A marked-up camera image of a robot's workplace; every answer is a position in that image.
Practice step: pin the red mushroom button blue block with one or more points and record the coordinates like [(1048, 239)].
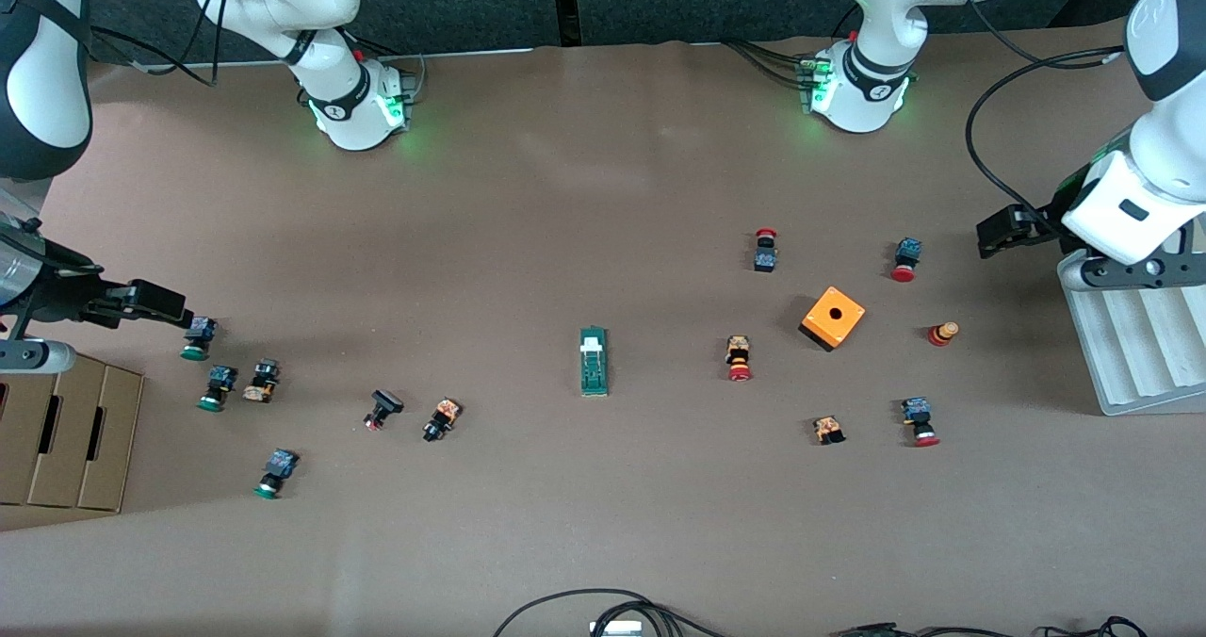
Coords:
[(919, 421), (906, 259)]

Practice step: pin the brown paper table cover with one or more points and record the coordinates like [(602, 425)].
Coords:
[(603, 194)]

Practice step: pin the black square push button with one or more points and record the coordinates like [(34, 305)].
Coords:
[(382, 409)]

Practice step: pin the red push button black block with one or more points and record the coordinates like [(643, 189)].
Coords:
[(765, 253)]

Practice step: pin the green terminal block part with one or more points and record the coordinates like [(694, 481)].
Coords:
[(594, 368)]

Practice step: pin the black vertical panel post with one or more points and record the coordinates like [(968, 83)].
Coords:
[(565, 1)]

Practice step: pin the red orange button head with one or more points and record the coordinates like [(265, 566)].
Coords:
[(942, 334)]

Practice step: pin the grey ridged plastic tray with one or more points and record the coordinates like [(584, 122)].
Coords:
[(1140, 354)]

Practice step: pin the brown cardboard divider box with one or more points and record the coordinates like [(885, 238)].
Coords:
[(71, 439)]

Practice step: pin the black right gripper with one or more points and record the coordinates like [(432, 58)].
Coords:
[(58, 295)]

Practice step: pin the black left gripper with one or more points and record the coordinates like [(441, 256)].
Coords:
[(1039, 225)]

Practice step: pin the orange box with round hole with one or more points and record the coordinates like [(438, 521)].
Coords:
[(834, 315)]

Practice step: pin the red push button orange block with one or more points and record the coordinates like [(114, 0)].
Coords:
[(739, 358)]

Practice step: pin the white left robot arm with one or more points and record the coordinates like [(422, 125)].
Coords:
[(1168, 138)]

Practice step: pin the green push button blue block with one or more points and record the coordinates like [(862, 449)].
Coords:
[(198, 338), (217, 387), (275, 473)]

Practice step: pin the black push button orange block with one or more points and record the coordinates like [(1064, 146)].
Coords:
[(441, 419)]

